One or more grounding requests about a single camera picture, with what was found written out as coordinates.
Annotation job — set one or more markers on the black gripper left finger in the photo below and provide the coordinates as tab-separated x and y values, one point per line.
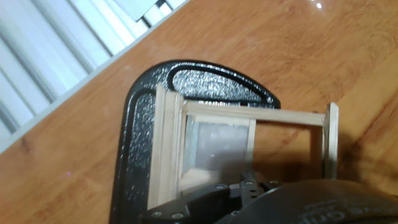
186	208

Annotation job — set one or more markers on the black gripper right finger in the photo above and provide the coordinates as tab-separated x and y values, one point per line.
247	189

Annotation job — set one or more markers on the glossy brown wooden board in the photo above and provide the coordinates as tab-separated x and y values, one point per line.
280	46

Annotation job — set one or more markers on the small wooden window frame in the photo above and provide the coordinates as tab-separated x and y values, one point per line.
168	140

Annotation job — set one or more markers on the black C-clamp with steel screw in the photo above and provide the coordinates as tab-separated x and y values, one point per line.
136	140

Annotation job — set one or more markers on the wooden sliding window sash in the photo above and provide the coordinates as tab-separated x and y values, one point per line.
217	146

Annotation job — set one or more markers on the white paper sheet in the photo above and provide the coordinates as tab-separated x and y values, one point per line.
136	7

